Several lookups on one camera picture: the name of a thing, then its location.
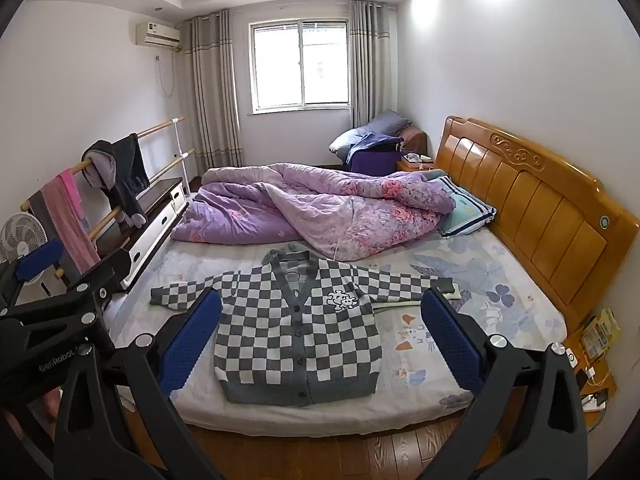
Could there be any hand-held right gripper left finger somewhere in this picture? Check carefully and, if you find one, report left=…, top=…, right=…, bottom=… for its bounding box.
left=52, top=287, right=223, bottom=480

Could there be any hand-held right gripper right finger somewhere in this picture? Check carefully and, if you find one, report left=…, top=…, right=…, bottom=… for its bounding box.
left=420, top=287, right=588, bottom=480

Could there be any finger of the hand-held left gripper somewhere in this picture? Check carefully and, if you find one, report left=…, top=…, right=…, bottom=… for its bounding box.
left=0, top=249, right=133, bottom=328
left=0, top=239, right=65, bottom=311

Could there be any grey white checkered cardigan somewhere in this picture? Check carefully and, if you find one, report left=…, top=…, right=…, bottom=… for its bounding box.
left=150, top=242, right=461, bottom=408

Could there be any wooden clothes rack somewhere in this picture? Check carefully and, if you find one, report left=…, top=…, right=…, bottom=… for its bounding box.
left=20, top=117, right=196, bottom=281

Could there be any white standing fan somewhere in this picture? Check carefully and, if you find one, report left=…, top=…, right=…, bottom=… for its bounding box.
left=0, top=211, right=63, bottom=301

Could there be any pink grey towel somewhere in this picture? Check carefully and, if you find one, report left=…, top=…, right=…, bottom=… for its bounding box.
left=27, top=169, right=101, bottom=281

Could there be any floral bed mattress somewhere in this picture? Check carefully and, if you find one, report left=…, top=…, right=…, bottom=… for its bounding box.
left=115, top=230, right=568, bottom=438

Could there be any dark white cabinet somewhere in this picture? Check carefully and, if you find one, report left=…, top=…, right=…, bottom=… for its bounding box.
left=95, top=176, right=190, bottom=291

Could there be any dark hooded jacket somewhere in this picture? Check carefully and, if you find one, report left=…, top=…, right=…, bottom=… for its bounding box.
left=81, top=133, right=150, bottom=228

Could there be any teal striped pillow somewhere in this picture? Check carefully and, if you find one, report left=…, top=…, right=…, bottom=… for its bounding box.
left=425, top=170, right=498, bottom=238

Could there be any wooden bedside table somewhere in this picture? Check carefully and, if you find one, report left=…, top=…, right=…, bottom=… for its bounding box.
left=562, top=310, right=621, bottom=441

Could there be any yellow packet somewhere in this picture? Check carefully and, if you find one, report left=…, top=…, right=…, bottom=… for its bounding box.
left=582, top=307, right=621, bottom=361

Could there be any wooden bed headboard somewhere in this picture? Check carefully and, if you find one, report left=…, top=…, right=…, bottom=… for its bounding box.
left=434, top=116, right=626, bottom=328

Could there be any small wooden nightstand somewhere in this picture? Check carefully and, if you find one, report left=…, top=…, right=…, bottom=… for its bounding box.
left=397, top=152, right=436, bottom=173

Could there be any purple floral quilt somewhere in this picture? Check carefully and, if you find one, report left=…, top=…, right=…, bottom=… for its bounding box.
left=171, top=162, right=456, bottom=261

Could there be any dark purple cloth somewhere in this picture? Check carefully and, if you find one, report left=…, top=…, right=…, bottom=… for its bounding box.
left=347, top=137, right=403, bottom=176

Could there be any brown armchair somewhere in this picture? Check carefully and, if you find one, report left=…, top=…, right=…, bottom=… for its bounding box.
left=400, top=125, right=428, bottom=158

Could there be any grey striped curtain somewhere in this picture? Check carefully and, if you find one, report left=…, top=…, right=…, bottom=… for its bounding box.
left=180, top=10, right=244, bottom=173
left=348, top=0, right=398, bottom=128

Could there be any blue grey pillow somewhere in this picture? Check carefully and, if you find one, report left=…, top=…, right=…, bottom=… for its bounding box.
left=329, top=111, right=413, bottom=153

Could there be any white air conditioner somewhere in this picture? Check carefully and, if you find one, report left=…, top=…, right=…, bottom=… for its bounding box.
left=135, top=20, right=182, bottom=52

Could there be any window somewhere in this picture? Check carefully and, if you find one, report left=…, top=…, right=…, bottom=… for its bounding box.
left=248, top=19, right=351, bottom=111

